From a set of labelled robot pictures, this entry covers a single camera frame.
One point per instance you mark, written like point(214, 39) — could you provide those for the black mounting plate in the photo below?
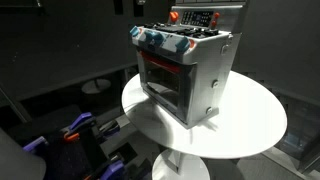
point(71, 156)

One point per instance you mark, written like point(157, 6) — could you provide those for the white table pedestal base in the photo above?
point(181, 166)

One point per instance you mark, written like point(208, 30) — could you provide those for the black diagonal bar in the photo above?
point(15, 105)

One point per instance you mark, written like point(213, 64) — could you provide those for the orange round button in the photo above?
point(216, 15)
point(213, 23)

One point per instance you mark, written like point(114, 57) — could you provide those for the orange clamp lever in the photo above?
point(71, 136)

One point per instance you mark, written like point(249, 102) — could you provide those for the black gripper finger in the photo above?
point(139, 8)
point(118, 6)

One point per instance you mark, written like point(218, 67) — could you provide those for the dark glass cabinet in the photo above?
point(300, 130)

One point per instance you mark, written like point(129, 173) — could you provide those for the blue stove knob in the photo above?
point(134, 31)
point(153, 36)
point(182, 44)

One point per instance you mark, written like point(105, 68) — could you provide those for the black purple clamp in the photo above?
point(110, 128)

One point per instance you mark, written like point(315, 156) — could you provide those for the black burner grate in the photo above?
point(205, 32)
point(153, 25)

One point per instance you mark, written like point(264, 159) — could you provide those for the clear oven door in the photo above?
point(163, 86)

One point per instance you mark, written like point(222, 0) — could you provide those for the grey rounded cover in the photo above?
point(18, 158)

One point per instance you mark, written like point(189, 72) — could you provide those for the grey toy stove body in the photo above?
point(203, 76)

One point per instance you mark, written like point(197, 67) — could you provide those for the orange panel knob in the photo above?
point(173, 16)

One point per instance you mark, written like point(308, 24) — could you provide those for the grey round stool base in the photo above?
point(96, 86)

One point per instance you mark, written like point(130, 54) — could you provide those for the black keypad panel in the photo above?
point(197, 17)

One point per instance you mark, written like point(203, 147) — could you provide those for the black ribbed griddle plate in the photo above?
point(173, 28)

